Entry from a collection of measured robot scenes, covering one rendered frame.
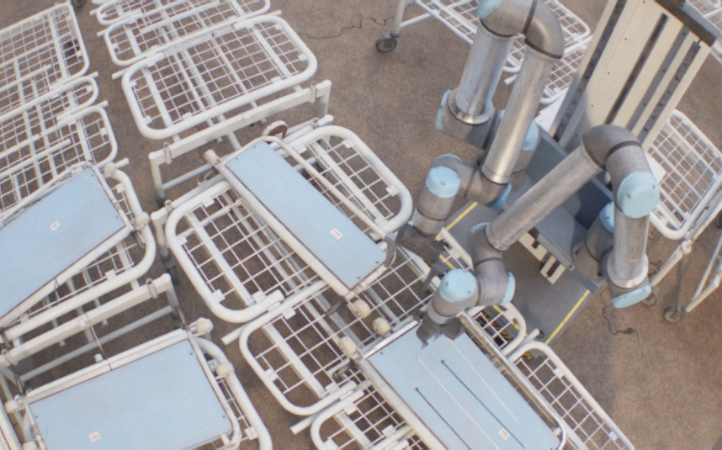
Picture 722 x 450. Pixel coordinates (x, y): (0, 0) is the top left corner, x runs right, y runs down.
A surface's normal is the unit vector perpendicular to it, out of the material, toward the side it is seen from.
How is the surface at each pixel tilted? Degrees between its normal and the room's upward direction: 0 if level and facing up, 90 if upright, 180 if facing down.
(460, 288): 3
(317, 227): 1
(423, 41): 0
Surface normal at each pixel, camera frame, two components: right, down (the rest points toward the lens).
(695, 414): 0.15, -0.53
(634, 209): 0.09, 0.78
